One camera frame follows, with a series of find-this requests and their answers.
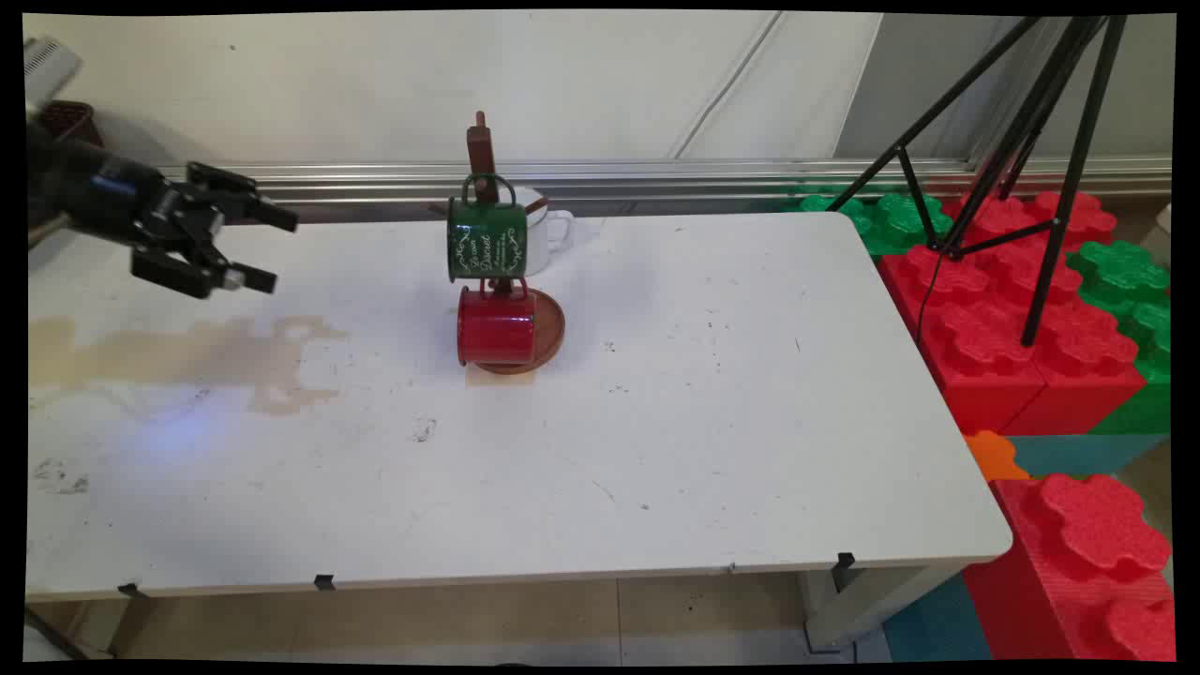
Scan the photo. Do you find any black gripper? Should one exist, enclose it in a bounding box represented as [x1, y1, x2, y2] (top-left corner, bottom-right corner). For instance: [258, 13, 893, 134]
[26, 124, 300, 301]

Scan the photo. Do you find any red enamel mug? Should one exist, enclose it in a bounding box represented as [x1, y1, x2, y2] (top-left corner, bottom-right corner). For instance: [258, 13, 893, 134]
[457, 278, 539, 368]

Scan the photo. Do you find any brown wicker basket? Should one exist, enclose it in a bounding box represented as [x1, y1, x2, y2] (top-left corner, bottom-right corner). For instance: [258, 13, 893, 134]
[39, 100, 104, 148]

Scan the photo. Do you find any green enamel mug white print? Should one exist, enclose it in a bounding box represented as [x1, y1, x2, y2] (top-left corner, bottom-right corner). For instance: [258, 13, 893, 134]
[446, 172, 529, 283]

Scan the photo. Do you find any brown wooden mug tree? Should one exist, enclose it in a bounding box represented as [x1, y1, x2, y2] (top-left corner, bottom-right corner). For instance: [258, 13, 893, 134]
[429, 111, 567, 376]

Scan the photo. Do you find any green foam block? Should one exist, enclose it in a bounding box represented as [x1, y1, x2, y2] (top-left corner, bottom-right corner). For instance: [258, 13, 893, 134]
[797, 192, 953, 257]
[1067, 240, 1173, 435]

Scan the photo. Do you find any white table leg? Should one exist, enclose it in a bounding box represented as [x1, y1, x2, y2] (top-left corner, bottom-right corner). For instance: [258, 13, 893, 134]
[797, 561, 968, 653]

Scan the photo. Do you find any large red foam block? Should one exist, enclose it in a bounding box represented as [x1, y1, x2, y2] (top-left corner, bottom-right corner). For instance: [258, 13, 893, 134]
[877, 190, 1148, 438]

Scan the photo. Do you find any orange foam piece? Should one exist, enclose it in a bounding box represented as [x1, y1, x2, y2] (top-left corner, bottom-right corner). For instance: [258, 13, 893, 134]
[964, 430, 1031, 484]

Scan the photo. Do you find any teal foam mat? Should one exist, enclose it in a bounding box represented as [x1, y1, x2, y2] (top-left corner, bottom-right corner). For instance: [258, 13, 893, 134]
[881, 572, 993, 662]
[1005, 433, 1172, 480]

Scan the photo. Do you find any black tripod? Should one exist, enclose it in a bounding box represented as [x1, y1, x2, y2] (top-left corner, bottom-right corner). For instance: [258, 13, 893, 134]
[825, 14, 1131, 349]

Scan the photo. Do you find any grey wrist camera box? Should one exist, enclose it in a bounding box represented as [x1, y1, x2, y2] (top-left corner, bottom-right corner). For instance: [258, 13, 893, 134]
[23, 36, 83, 112]

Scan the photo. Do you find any black floor cable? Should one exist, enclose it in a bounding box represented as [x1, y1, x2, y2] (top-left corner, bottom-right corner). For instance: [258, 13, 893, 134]
[25, 607, 95, 660]

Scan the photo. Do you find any white wall cable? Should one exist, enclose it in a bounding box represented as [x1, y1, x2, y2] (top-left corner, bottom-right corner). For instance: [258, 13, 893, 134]
[669, 11, 785, 159]

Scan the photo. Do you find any aluminium wall rail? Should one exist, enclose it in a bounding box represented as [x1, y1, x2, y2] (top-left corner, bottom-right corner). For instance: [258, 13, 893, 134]
[155, 157, 1173, 203]

